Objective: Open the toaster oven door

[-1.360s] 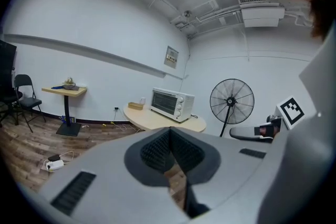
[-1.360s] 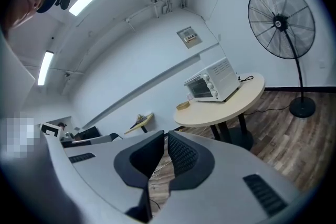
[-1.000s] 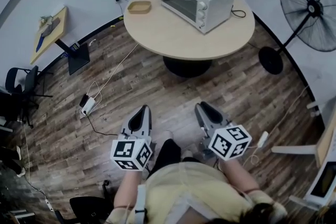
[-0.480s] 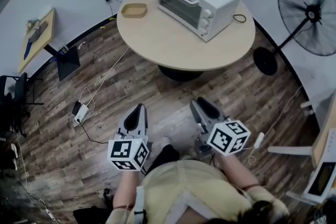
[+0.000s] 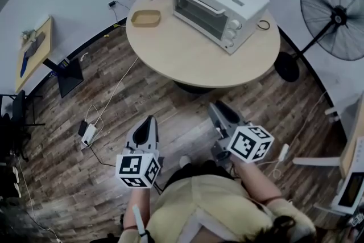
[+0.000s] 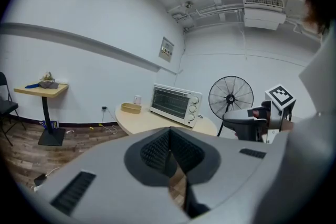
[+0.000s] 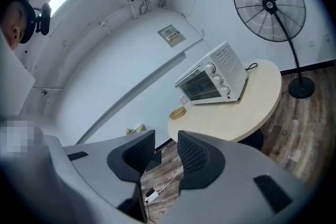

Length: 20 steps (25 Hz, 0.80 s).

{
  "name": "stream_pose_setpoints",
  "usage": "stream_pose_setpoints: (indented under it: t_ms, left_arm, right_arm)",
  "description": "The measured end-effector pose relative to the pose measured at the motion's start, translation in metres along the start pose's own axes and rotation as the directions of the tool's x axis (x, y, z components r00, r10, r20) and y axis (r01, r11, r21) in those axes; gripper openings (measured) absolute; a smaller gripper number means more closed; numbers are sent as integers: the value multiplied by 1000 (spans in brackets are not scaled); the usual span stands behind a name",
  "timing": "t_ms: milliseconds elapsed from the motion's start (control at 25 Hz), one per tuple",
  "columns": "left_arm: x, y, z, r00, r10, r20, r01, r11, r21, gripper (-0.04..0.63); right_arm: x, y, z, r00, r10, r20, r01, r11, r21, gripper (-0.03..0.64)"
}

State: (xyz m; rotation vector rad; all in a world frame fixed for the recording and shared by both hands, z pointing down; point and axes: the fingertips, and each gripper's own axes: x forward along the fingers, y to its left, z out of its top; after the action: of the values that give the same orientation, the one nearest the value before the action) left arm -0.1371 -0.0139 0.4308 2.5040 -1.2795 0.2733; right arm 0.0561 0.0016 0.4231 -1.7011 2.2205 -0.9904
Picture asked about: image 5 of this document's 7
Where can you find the round wooden table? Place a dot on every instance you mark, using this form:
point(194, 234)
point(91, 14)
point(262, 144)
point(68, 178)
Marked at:
point(193, 62)

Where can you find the white power strip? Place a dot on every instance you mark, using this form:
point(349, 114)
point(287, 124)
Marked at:
point(89, 134)

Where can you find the blue cloth strip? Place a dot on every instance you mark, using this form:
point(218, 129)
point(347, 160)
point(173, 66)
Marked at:
point(24, 65)

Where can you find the person's right forearm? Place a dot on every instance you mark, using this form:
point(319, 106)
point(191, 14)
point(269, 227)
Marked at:
point(256, 182)

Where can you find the person's black trousers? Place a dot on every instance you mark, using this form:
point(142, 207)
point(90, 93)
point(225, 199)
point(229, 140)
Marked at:
point(199, 169)

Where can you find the person's left forearm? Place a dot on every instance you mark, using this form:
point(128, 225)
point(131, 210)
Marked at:
point(133, 205)

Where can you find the person's white shoe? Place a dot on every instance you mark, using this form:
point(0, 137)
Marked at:
point(185, 160)

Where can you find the black power adapter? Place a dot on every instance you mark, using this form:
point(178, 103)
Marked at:
point(82, 128)

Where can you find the small wooden side desk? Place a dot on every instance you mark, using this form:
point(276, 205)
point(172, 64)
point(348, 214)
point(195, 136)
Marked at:
point(42, 45)

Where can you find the wooden desk with white legs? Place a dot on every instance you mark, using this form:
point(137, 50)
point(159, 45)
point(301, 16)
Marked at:
point(354, 139)

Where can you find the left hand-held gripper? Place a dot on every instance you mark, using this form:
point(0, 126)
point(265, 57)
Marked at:
point(133, 168)

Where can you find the small black wall adapter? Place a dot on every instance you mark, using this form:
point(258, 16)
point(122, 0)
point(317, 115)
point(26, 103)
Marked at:
point(112, 3)

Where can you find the yellow oval tray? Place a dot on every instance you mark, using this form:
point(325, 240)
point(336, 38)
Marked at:
point(145, 19)

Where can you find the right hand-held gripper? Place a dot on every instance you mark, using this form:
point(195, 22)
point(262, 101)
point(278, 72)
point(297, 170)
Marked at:
point(244, 145)

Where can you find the grey cloth bundle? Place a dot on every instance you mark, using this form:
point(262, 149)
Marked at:
point(35, 43)

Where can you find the slim white extension socket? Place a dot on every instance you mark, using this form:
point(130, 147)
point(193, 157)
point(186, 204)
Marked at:
point(284, 152)

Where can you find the black chair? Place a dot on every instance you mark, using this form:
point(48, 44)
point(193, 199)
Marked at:
point(17, 119)

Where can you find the white microwave oven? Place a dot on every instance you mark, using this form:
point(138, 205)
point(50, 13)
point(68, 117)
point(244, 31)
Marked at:
point(351, 190)

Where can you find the black standing fan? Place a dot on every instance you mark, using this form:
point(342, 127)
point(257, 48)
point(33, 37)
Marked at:
point(338, 18)

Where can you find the person's yellow shirt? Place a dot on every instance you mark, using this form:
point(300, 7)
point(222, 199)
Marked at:
point(204, 202)

